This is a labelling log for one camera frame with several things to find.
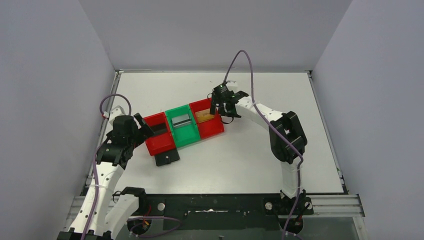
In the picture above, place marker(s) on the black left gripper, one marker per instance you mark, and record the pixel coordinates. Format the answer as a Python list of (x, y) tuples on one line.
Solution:
[(139, 127)]

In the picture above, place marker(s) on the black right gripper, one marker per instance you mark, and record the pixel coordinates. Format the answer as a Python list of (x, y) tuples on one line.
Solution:
[(220, 100)]

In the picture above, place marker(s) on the black leather card holder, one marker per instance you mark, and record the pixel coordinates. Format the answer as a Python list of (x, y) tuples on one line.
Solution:
[(166, 157)]

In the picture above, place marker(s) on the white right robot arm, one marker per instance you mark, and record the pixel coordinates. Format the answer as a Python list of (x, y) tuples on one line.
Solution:
[(286, 135)]

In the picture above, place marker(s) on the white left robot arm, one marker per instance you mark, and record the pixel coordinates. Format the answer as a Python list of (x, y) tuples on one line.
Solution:
[(95, 221)]

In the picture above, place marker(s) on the black card in bin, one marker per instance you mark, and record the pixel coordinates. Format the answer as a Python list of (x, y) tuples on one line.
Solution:
[(159, 129)]

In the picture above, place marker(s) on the gold card in bin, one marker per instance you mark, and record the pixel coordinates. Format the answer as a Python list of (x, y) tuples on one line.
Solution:
[(203, 116)]

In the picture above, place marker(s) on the silver card in bin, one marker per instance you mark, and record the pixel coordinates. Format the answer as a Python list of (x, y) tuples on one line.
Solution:
[(181, 121)]

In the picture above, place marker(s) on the left red plastic bin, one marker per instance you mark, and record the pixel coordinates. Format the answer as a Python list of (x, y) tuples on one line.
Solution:
[(162, 139)]

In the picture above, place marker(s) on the red plastic bin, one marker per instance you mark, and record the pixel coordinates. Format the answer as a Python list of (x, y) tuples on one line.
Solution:
[(162, 139), (208, 125)]

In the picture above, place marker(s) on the right red plastic bin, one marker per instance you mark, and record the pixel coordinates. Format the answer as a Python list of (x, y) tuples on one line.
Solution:
[(208, 125)]

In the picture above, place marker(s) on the green plastic bin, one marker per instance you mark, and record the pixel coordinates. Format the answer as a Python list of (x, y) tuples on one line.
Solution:
[(185, 135)]

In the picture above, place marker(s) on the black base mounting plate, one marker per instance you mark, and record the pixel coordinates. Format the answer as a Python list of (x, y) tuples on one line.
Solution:
[(216, 221)]

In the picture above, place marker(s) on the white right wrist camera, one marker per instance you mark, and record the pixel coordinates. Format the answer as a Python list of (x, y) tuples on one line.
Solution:
[(232, 85)]

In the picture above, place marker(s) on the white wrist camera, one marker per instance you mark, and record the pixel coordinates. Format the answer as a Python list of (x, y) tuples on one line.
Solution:
[(232, 85), (115, 112)]

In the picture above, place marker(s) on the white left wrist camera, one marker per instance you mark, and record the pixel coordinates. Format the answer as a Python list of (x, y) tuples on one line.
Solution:
[(115, 112)]

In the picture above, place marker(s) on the aluminium frame rail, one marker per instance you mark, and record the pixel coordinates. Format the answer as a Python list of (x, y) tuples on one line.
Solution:
[(267, 204)]

